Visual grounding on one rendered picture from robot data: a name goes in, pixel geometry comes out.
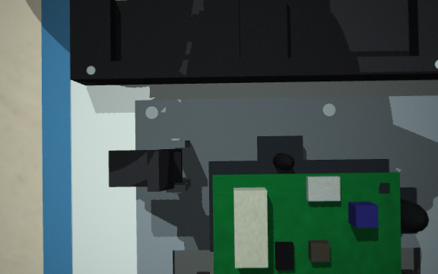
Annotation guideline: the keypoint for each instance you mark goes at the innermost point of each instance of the green circuit board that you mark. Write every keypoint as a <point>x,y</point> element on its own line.
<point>334,223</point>

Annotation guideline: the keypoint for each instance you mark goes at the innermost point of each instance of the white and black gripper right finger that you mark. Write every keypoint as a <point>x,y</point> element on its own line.
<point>408,271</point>

